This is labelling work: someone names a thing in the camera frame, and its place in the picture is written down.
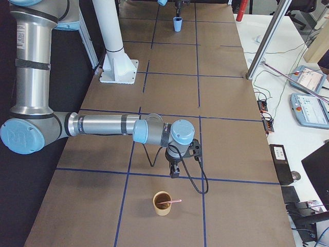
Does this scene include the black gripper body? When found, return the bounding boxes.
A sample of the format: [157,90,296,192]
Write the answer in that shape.
[166,145,188,162]
[174,0,183,8]

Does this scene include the blue ribbed plastic cup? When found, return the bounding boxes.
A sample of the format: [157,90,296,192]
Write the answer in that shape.
[173,17,182,32]

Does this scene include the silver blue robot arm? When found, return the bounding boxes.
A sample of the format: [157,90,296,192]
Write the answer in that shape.
[157,0,184,18]
[1,1,201,178]

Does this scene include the tan bamboo cup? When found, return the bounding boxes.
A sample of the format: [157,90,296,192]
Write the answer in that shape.
[152,191,172,216]

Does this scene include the red cylinder bottle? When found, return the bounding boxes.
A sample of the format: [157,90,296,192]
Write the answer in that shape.
[236,0,249,22]

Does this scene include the near orange connector board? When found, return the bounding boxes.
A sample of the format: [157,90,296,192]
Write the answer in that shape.
[261,112,275,134]

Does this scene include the orange connector board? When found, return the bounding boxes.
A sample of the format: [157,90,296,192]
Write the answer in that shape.
[261,112,275,134]
[257,99,268,113]

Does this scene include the far orange connector board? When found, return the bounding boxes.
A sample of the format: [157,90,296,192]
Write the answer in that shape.
[257,99,268,113]

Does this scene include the black power supply box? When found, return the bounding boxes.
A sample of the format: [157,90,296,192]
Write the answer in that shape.
[269,144,294,186]

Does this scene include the black monitor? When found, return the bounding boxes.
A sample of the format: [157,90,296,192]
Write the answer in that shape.
[302,143,329,204]

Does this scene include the near grey teach pendant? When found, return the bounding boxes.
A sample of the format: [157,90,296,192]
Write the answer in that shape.
[290,93,328,129]

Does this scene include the grey teach pendant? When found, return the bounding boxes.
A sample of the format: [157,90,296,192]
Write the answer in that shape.
[290,93,328,129]
[289,65,326,93]

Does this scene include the far grey teach pendant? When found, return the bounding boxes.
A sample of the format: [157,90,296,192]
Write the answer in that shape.
[289,65,326,93]

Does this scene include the long reacher grabber stick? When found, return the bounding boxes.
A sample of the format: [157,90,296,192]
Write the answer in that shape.
[262,62,329,104]

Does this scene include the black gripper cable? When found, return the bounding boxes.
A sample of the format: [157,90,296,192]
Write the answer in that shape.
[142,143,209,195]

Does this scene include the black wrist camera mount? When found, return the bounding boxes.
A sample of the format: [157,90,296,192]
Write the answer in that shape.
[185,138,202,161]

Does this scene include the white pedestal column with base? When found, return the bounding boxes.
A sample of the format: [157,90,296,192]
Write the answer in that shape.
[93,0,139,84]

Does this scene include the aluminium frame post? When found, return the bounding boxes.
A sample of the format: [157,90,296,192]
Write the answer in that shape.
[246,0,292,80]

